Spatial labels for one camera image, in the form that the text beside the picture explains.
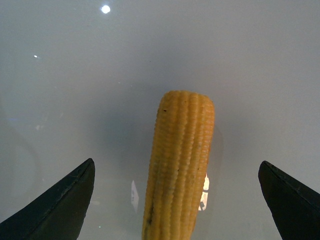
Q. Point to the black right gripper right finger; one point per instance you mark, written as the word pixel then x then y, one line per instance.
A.
pixel 295 207

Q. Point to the yellow corn cob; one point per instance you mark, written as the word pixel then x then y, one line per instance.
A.
pixel 181 147

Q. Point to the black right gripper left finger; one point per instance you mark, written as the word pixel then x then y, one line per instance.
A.
pixel 58 213

